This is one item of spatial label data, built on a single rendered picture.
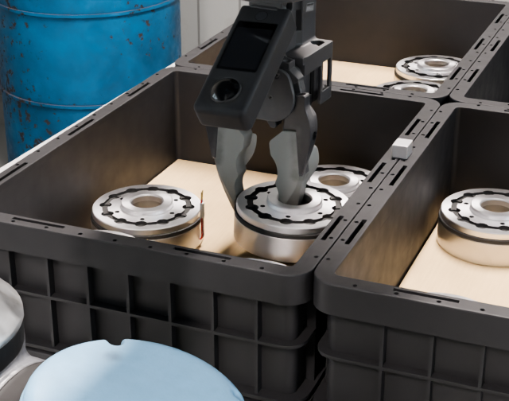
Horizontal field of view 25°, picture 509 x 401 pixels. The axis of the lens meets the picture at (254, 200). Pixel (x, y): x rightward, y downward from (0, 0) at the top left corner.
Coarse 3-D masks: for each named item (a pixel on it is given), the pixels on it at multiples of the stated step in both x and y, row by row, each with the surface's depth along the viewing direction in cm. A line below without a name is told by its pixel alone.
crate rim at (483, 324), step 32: (416, 160) 99; (384, 192) 93; (352, 224) 87; (320, 288) 79; (352, 288) 78; (384, 288) 78; (384, 320) 78; (416, 320) 77; (448, 320) 76; (480, 320) 75
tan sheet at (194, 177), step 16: (160, 176) 121; (176, 176) 121; (192, 176) 121; (208, 176) 121; (256, 176) 121; (272, 176) 121; (192, 192) 117; (208, 192) 117; (224, 192) 117; (208, 208) 114; (224, 208) 114; (208, 224) 110; (224, 224) 110; (208, 240) 107; (224, 240) 107; (240, 256) 104; (256, 256) 104
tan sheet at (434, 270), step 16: (432, 240) 107; (432, 256) 104; (448, 256) 104; (416, 272) 102; (432, 272) 102; (448, 272) 102; (464, 272) 102; (480, 272) 102; (496, 272) 102; (416, 288) 99; (432, 288) 99; (448, 288) 99; (464, 288) 99; (480, 288) 99; (496, 288) 99; (496, 304) 96
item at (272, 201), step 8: (272, 192) 101; (312, 192) 101; (272, 200) 99; (312, 200) 100; (320, 200) 100; (272, 208) 99; (280, 208) 98; (288, 208) 98; (296, 208) 98; (304, 208) 98; (312, 208) 99; (320, 208) 99
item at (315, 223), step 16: (256, 192) 103; (320, 192) 104; (336, 192) 103; (240, 208) 99; (256, 208) 100; (336, 208) 100; (256, 224) 97; (272, 224) 96; (288, 224) 96; (304, 224) 97; (320, 224) 97
